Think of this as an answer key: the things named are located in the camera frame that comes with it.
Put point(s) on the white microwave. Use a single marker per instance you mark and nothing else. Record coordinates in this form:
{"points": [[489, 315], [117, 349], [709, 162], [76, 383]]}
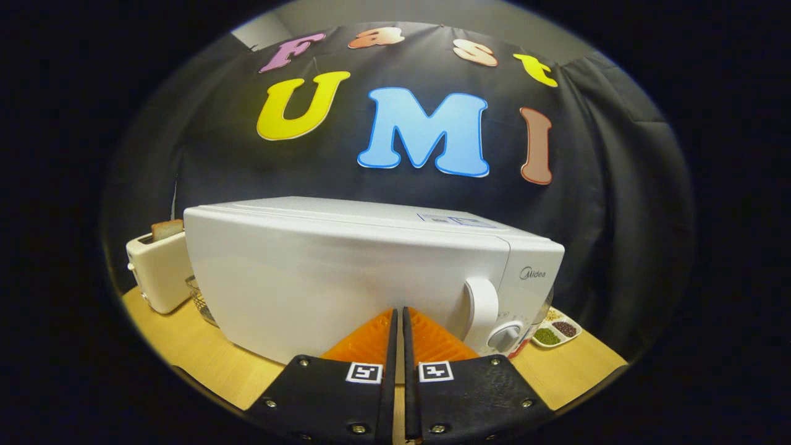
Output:
{"points": [[309, 278]]}

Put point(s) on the toasted bread slice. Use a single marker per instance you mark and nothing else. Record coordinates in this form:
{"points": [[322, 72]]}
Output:
{"points": [[167, 230]]}

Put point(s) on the cream toaster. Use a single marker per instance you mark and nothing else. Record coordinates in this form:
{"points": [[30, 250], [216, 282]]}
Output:
{"points": [[160, 272]]}

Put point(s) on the divided dish of beans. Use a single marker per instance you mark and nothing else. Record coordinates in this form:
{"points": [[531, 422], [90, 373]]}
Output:
{"points": [[556, 330]]}

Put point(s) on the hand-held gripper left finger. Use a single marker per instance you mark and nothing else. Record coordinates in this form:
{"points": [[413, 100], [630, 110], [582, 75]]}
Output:
{"points": [[388, 371]]}

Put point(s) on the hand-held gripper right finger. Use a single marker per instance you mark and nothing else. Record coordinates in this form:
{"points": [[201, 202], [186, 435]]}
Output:
{"points": [[410, 371]]}

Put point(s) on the clear plastic bottle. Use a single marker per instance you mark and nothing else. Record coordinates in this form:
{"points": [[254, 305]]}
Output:
{"points": [[545, 308]]}

